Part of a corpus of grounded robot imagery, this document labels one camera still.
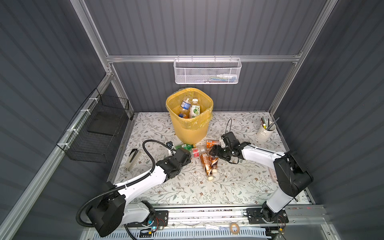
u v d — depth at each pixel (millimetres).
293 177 473
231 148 707
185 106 960
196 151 921
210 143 963
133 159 912
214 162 889
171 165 620
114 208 399
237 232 706
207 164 888
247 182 849
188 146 987
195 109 963
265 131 963
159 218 727
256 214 738
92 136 731
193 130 857
